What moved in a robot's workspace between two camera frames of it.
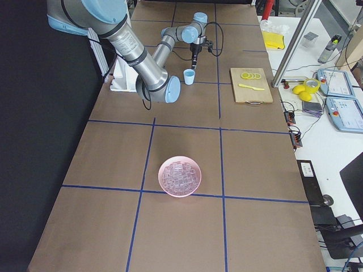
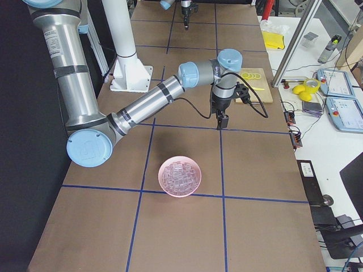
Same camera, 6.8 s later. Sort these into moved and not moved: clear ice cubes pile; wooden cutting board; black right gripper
Moved: black right gripper
Not moved: wooden cutting board; clear ice cubes pile
